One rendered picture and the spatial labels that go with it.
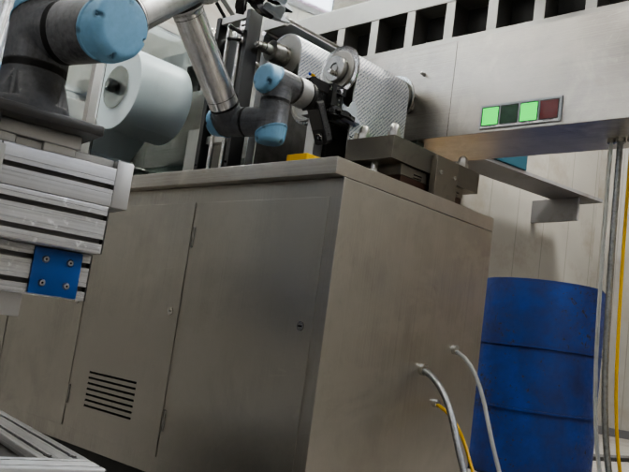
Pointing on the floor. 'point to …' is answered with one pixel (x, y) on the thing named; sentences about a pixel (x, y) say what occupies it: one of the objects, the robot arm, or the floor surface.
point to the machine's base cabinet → (259, 334)
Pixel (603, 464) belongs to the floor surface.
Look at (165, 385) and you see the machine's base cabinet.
